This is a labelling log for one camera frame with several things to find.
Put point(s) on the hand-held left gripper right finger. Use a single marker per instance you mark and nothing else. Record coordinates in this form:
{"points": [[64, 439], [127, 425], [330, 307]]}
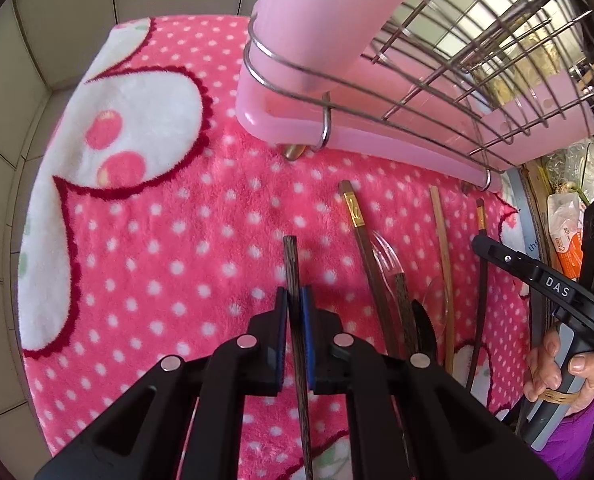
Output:
{"points": [[308, 350]]}

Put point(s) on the pink plastic drip tray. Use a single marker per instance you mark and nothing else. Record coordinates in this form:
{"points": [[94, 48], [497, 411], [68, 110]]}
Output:
{"points": [[277, 120]]}

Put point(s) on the brown gold-tipped chopstick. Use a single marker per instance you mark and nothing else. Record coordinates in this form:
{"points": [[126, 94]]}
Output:
{"points": [[364, 240], [483, 320]]}

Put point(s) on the pink dotted fleece blanket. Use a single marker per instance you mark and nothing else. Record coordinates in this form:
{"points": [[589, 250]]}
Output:
{"points": [[177, 240]]}

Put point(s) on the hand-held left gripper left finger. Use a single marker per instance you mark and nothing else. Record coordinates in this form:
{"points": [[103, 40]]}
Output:
{"points": [[281, 350]]}

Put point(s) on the person's right hand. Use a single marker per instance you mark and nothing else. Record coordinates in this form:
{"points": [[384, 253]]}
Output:
{"points": [[542, 370]]}

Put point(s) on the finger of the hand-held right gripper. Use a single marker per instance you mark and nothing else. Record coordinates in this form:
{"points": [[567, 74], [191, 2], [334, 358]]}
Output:
{"points": [[502, 259]]}

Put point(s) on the clear plastic bag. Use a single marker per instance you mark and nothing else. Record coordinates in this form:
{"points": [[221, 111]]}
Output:
{"points": [[562, 205]]}

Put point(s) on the tan rubber band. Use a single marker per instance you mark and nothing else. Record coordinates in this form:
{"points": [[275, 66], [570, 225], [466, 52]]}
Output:
{"points": [[557, 397]]}

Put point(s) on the dark wood-grain chopstick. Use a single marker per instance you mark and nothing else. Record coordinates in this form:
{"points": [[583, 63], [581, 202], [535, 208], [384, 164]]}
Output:
{"points": [[406, 310], [292, 270]]}

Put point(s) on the light bamboo chopstick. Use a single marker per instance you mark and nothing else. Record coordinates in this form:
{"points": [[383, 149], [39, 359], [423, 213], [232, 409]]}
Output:
{"points": [[442, 250]]}

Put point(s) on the pink plastic utensil cup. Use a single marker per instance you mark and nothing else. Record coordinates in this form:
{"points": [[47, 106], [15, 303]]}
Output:
{"points": [[327, 10], [552, 97]]}

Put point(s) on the person's right forearm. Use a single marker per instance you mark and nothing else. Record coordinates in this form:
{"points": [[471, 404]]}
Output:
{"points": [[572, 435]]}

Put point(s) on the orange and white box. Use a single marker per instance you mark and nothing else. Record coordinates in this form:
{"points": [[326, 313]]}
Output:
{"points": [[569, 260]]}

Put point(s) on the clear plastic spoon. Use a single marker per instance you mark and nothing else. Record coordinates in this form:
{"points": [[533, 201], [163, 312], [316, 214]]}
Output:
{"points": [[384, 260], [437, 300]]}

